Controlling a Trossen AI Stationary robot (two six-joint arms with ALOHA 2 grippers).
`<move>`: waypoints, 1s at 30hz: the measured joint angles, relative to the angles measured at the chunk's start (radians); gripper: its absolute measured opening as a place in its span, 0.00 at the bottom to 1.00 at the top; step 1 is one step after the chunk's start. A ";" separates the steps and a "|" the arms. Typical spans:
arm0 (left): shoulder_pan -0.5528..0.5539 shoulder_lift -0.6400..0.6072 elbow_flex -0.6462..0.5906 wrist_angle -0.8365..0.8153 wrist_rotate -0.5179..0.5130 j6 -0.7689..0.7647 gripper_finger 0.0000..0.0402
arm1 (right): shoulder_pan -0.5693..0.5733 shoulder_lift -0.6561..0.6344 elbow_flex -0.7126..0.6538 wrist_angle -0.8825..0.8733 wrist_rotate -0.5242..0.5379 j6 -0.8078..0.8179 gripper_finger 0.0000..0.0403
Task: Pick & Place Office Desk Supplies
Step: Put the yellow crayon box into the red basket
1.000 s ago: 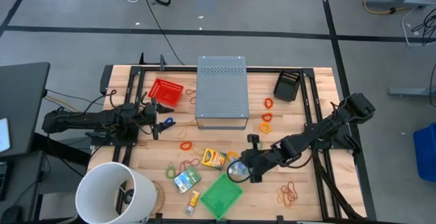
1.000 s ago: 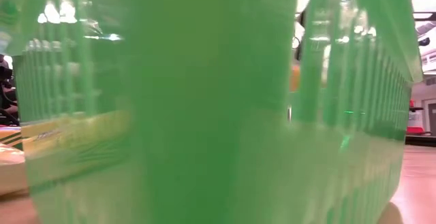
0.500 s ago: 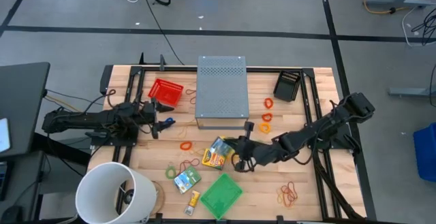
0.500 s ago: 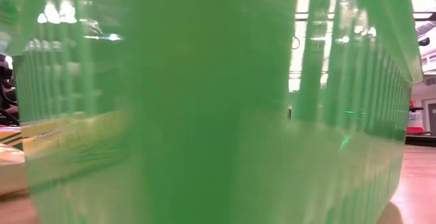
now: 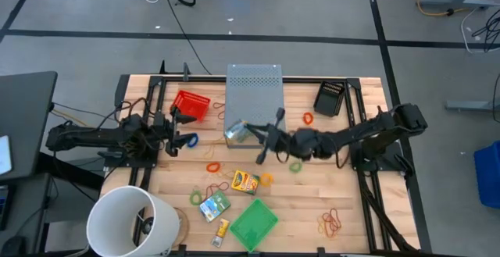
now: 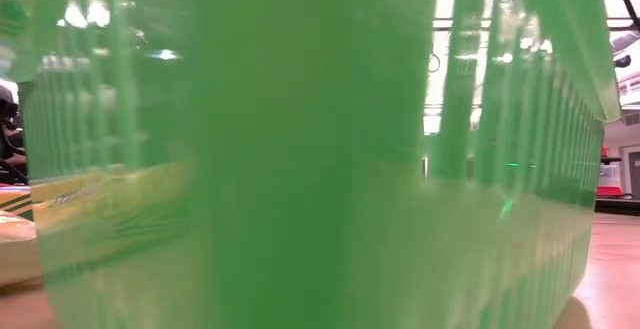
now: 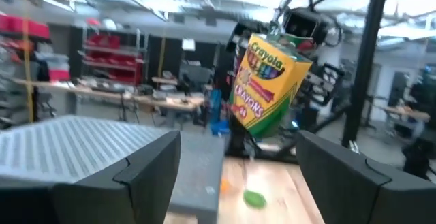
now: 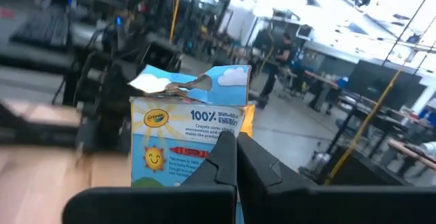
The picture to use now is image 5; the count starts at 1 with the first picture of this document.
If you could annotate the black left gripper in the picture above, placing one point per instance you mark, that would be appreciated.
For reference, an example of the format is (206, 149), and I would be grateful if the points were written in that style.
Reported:
(166, 130)

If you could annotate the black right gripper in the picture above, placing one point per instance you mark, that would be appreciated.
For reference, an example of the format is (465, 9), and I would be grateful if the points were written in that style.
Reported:
(278, 138)

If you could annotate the shiny clear-wrapped pack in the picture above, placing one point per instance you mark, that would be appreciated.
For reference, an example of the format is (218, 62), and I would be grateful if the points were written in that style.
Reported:
(235, 133)

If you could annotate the red plastic basket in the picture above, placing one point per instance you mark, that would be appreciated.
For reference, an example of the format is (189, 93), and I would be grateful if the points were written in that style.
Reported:
(191, 104)

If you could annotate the grey perforated metal shelf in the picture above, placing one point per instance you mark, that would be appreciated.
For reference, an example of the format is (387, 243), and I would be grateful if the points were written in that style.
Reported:
(254, 89)

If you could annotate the yellow crayon box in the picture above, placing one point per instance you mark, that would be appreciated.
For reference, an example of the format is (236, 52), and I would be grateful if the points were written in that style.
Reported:
(245, 183)

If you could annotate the black plastic basket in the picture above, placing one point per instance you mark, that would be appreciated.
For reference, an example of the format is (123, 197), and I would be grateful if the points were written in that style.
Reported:
(328, 101)

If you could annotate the green white crayon pack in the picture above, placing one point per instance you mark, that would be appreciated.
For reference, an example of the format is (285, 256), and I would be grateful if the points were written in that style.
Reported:
(215, 206)

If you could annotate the green plastic basket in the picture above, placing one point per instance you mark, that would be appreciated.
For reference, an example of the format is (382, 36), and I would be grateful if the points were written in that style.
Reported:
(254, 225)

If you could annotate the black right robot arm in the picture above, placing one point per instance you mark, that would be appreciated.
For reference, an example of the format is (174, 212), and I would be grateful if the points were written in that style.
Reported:
(351, 136)

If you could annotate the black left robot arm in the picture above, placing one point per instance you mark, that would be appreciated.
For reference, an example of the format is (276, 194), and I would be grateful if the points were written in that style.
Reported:
(90, 136)

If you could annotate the black side desk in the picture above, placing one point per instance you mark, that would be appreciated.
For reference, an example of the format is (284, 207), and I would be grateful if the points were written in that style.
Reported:
(27, 124)

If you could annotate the brown rubber band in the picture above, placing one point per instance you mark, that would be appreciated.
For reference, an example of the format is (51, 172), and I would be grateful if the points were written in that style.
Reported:
(219, 103)

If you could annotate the round wooden lamp base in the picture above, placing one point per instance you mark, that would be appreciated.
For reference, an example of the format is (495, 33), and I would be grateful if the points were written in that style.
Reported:
(185, 225)

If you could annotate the tangled rubber band pile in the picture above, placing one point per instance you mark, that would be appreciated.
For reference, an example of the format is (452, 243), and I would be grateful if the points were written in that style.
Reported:
(327, 220)

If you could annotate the grey table foot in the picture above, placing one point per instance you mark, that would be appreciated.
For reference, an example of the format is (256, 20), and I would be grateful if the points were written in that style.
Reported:
(468, 106)

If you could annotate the blue plastic bin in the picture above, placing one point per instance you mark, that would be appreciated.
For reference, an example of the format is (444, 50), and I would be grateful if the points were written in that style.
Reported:
(488, 175)

